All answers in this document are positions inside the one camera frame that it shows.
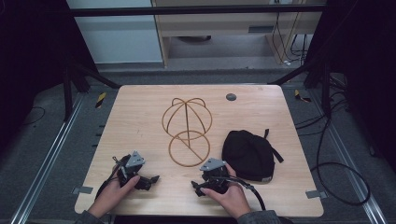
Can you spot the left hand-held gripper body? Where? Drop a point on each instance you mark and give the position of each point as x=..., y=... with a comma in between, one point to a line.
x=135, y=160

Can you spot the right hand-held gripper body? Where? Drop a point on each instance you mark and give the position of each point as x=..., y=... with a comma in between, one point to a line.
x=214, y=169

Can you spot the person's right hand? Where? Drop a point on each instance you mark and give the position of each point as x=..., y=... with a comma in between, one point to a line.
x=232, y=197

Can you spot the person's left hand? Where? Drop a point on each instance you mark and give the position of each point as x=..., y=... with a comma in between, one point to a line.
x=110, y=196

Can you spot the black cap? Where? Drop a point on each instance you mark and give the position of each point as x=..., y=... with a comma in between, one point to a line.
x=247, y=154

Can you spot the yellow black tape strip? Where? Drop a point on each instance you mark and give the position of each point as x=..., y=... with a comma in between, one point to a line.
x=301, y=96
x=100, y=100

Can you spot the grey round table grommet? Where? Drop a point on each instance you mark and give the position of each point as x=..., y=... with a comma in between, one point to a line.
x=231, y=97

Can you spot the black metal stand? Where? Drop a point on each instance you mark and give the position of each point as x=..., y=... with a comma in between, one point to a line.
x=67, y=93
x=325, y=90

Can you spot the white cabinet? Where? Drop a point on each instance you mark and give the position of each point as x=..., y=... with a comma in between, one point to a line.
x=118, y=40

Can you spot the light wooden desk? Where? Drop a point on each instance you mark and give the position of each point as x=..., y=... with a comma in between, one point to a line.
x=224, y=26

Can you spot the dark curtain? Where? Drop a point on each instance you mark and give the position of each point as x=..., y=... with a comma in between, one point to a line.
x=31, y=56
x=364, y=62

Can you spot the grey table bracket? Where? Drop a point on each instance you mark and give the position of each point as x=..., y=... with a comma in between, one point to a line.
x=316, y=194
x=82, y=190

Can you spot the aluminium floor rail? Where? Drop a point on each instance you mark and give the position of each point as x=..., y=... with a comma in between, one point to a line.
x=351, y=161
x=46, y=158

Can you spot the black horizontal frame bar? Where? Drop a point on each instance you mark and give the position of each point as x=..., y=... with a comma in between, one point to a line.
x=186, y=10

